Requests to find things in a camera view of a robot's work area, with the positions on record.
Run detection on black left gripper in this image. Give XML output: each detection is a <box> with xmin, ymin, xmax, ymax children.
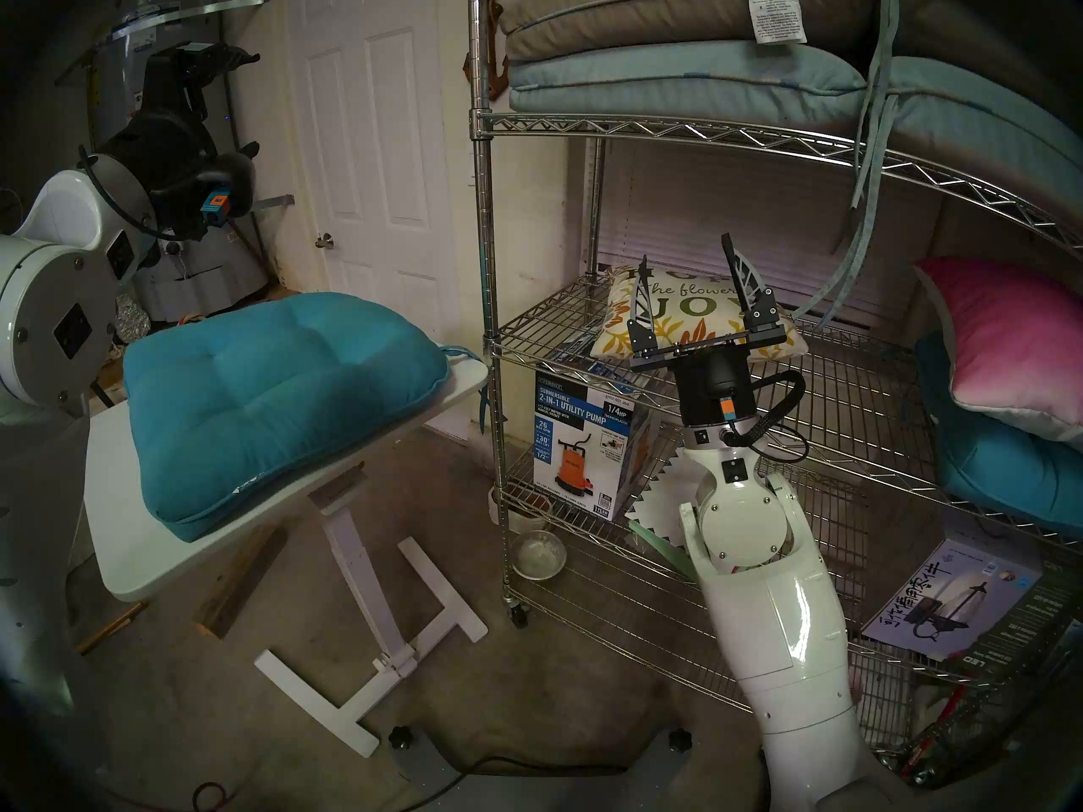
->
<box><xmin>85</xmin><ymin>47</ymin><xmax>260</xmax><ymax>243</ymax></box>

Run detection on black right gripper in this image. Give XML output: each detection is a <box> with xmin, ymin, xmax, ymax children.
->
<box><xmin>626</xmin><ymin>233</ymin><xmax>788</xmax><ymax>428</ymax></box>

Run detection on floral HOPE JOY throw cushion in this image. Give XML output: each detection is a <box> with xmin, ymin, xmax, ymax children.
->
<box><xmin>590</xmin><ymin>266</ymin><xmax>809</xmax><ymax>363</ymax></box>

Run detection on light blue bench cushion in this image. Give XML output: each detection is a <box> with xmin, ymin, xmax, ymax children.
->
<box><xmin>508</xmin><ymin>41</ymin><xmax>1083</xmax><ymax>228</ymax></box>

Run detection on teal tufted seat cushion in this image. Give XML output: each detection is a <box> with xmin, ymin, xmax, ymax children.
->
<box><xmin>123</xmin><ymin>292</ymin><xmax>487</xmax><ymax>542</ymax></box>

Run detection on tan bench cushion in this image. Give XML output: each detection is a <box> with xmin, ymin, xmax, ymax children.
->
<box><xmin>499</xmin><ymin>0</ymin><xmax>1075</xmax><ymax>118</ymax></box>

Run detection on teal plain cushion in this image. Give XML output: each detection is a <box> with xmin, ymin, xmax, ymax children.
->
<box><xmin>912</xmin><ymin>332</ymin><xmax>1083</xmax><ymax>536</ymax></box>

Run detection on white window blinds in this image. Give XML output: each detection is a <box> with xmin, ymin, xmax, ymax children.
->
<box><xmin>584</xmin><ymin>138</ymin><xmax>944</xmax><ymax>333</ymax></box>

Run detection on white panel door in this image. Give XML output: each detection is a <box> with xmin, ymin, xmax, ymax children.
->
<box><xmin>283</xmin><ymin>0</ymin><xmax>462</xmax><ymax>333</ymax></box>

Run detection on grey water heater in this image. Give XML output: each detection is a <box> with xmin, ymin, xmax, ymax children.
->
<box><xmin>89</xmin><ymin>0</ymin><xmax>280</xmax><ymax>321</ymax></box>

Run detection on utility pump cardboard box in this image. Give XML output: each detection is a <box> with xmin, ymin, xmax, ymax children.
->
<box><xmin>533</xmin><ymin>345</ymin><xmax>669</xmax><ymax>522</ymax></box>

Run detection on white zigzag-edged paper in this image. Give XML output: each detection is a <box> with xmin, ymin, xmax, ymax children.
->
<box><xmin>624</xmin><ymin>442</ymin><xmax>707</xmax><ymax>549</ymax></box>

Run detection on crumpled foil wrap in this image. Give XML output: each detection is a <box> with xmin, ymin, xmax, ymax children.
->
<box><xmin>114</xmin><ymin>294</ymin><xmax>151</xmax><ymax>344</ymax></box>

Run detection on green paper sheet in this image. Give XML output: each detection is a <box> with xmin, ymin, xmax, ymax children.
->
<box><xmin>628</xmin><ymin>518</ymin><xmax>699</xmax><ymax>579</ymax></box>

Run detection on metal pet bowl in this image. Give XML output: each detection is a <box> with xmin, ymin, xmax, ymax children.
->
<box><xmin>510</xmin><ymin>529</ymin><xmax>568</xmax><ymax>581</ymax></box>

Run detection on white care label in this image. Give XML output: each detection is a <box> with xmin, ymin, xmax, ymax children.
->
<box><xmin>745</xmin><ymin>0</ymin><xmax>806</xmax><ymax>45</ymax></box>

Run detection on pink throw pillow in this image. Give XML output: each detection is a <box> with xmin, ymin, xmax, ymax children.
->
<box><xmin>914</xmin><ymin>256</ymin><xmax>1083</xmax><ymax>454</ymax></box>

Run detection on LED lamp box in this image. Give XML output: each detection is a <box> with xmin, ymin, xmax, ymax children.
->
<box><xmin>861</xmin><ymin>523</ymin><xmax>1083</xmax><ymax>676</ymax></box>

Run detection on white overbed table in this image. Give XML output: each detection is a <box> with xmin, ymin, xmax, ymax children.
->
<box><xmin>87</xmin><ymin>358</ymin><xmax>490</xmax><ymax>759</ymax></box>

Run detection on wooden plank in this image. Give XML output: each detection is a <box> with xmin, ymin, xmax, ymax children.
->
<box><xmin>195</xmin><ymin>527</ymin><xmax>289</xmax><ymax>639</ymax></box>

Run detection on thin wooden stick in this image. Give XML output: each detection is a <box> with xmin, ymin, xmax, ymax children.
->
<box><xmin>72</xmin><ymin>603</ymin><xmax>146</xmax><ymax>661</ymax></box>

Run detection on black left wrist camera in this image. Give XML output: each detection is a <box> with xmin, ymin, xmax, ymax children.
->
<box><xmin>144</xmin><ymin>45</ymin><xmax>214</xmax><ymax>122</ymax></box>

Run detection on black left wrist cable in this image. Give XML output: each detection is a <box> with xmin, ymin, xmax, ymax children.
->
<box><xmin>76</xmin><ymin>149</ymin><xmax>204</xmax><ymax>244</ymax></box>

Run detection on chrome wire shelving rack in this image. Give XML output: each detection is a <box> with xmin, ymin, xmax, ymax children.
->
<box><xmin>465</xmin><ymin>0</ymin><xmax>1083</xmax><ymax>756</ymax></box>

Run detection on light blue tie strap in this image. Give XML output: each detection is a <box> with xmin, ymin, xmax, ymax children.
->
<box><xmin>795</xmin><ymin>0</ymin><xmax>902</xmax><ymax>329</ymax></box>

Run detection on wooden anchor wall decoration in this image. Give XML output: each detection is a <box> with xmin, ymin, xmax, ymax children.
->
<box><xmin>463</xmin><ymin>3</ymin><xmax>510</xmax><ymax>101</ymax></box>

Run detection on black floor cable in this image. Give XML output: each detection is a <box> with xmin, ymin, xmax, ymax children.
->
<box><xmin>423</xmin><ymin>755</ymin><xmax>627</xmax><ymax>812</ymax></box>

